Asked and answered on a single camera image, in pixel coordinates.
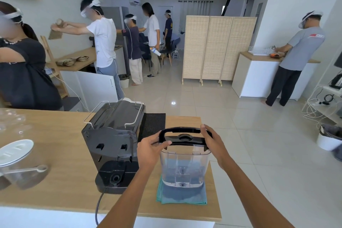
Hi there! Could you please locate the person's right hand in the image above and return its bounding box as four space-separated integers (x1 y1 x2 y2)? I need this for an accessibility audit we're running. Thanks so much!
200 124 234 170

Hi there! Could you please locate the person's left hand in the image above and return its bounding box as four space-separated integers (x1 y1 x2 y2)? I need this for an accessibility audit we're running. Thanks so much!
137 131 173 172

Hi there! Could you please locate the black water tank lid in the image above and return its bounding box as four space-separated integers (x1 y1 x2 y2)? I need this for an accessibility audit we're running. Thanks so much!
159 127 213 153

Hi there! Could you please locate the person's right forearm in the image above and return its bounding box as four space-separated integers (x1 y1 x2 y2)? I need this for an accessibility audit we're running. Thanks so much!
218 157 296 228

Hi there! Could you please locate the person's left forearm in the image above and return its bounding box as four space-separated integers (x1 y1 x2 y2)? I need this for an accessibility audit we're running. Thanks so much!
97 163 161 228

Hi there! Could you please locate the black rubber bar mat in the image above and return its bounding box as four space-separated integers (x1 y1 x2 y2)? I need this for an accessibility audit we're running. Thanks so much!
138 113 167 146

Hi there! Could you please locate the clear plastic water tank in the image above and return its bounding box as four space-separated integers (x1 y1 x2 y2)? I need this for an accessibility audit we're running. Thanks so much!
160 144 211 189

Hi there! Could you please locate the black coffee machine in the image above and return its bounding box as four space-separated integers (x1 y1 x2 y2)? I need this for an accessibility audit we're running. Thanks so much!
81 98 147 195

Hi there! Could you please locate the teal microfibre cloth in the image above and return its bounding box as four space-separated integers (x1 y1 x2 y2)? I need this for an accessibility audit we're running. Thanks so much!
156 176 208 205

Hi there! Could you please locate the small white waste bin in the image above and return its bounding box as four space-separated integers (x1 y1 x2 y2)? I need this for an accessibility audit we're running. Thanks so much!
118 74 131 88

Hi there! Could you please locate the white counter with wooden top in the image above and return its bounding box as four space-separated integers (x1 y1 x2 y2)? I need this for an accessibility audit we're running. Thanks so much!
45 46 127 112
232 51 320 100

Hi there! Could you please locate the black chair with wooden legs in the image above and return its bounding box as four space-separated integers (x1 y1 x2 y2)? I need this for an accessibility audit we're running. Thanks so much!
160 41 174 67

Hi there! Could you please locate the beige folding screen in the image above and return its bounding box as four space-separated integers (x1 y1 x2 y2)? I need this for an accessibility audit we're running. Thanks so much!
182 15 257 86

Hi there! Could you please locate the white dish rack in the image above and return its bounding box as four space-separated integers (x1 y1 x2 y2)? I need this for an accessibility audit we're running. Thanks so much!
248 46 273 56

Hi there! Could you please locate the white power strip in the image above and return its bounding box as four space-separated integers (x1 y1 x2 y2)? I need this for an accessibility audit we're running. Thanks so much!
311 99 331 107

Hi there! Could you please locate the white bin with black bag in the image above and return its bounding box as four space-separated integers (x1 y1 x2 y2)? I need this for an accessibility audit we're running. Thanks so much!
317 124 342 152

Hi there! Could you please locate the bundle of brown paper bags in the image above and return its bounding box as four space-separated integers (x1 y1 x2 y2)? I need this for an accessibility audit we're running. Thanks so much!
56 56 90 67

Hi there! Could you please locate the white curtain with black rod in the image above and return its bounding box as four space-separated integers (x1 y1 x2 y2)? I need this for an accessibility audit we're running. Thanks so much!
178 0 214 18

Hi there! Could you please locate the clear plastic measuring spoon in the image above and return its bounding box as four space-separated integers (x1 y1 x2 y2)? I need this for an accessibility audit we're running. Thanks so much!
0 165 48 176

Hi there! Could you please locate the grey refrigerator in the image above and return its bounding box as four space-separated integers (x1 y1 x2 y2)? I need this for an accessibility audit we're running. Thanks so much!
101 6 131 76

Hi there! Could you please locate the wooden ladder rack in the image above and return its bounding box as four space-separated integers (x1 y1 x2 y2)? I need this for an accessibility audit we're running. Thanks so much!
40 35 69 99

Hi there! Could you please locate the clear jar with white lid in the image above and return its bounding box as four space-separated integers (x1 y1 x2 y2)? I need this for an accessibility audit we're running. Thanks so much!
0 140 50 191

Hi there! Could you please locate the group of clear glasses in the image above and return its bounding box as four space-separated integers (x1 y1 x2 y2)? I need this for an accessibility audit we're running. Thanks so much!
0 108 33 138

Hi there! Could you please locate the black monitor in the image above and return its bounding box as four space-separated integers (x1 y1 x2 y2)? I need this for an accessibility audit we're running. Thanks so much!
333 51 342 69

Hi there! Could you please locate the brown paper bag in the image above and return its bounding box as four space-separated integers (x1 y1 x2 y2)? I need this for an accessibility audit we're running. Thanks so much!
48 19 66 40

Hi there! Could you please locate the black power cable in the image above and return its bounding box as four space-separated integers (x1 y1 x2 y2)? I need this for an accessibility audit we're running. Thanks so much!
95 192 106 226

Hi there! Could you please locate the tangle of white cables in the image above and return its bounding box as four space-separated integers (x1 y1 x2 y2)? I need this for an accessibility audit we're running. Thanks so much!
301 86 338 130

